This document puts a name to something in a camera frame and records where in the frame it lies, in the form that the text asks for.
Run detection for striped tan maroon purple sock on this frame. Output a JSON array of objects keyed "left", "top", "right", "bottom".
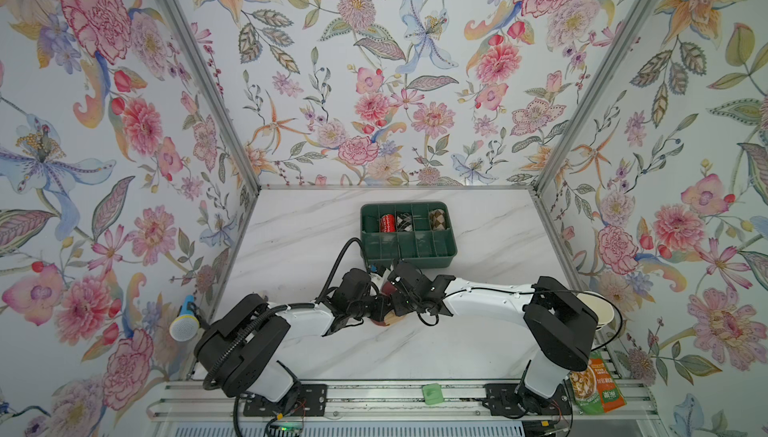
[{"left": 368, "top": 277, "right": 403, "bottom": 327}]

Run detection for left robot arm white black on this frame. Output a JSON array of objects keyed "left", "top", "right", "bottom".
[{"left": 194, "top": 269, "right": 392, "bottom": 404}]

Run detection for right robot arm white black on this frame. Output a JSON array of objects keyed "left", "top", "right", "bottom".
[{"left": 386, "top": 261, "right": 598, "bottom": 399}]

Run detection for green divided organizer tray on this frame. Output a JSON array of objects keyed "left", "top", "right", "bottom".
[{"left": 360, "top": 201, "right": 458, "bottom": 269}]

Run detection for black white argyle rolled sock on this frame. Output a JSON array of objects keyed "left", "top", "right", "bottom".
[{"left": 395, "top": 212, "right": 414, "bottom": 232}]

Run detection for red rolled sock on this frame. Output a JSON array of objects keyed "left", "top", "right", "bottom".
[{"left": 379, "top": 214, "right": 397, "bottom": 233}]

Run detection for brown checkered rolled sock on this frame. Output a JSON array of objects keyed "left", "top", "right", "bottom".
[{"left": 428, "top": 209, "right": 448, "bottom": 231}]

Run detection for green sticky tag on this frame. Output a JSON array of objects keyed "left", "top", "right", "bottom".
[{"left": 421, "top": 383, "right": 445, "bottom": 406}]

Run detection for blue white toy microphone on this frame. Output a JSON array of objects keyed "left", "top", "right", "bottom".
[{"left": 168, "top": 295, "right": 201, "bottom": 342}]

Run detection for stacked paper cups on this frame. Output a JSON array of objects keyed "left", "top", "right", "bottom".
[{"left": 577, "top": 292, "right": 616, "bottom": 332}]

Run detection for green snack packet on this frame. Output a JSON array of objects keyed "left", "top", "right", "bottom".
[{"left": 569, "top": 352, "right": 626, "bottom": 415}]

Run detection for left black corrugated cable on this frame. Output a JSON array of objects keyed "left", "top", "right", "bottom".
[{"left": 202, "top": 237, "right": 364, "bottom": 391}]

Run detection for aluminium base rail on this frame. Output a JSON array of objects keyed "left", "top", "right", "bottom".
[{"left": 147, "top": 379, "right": 660, "bottom": 423}]

